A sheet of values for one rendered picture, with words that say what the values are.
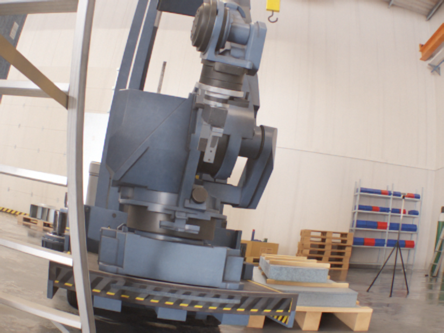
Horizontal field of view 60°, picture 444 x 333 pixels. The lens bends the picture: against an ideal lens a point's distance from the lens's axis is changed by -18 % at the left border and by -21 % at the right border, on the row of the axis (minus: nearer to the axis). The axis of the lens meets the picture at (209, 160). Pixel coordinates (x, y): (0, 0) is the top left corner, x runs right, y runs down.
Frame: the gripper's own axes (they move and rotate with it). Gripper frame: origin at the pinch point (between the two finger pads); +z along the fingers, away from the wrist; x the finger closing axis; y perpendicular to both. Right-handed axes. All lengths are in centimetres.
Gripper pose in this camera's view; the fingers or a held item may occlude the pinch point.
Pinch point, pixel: (206, 149)
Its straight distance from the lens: 137.1
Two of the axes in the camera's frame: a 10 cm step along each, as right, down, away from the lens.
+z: -2.1, 9.5, 2.2
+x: 1.5, 2.5, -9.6
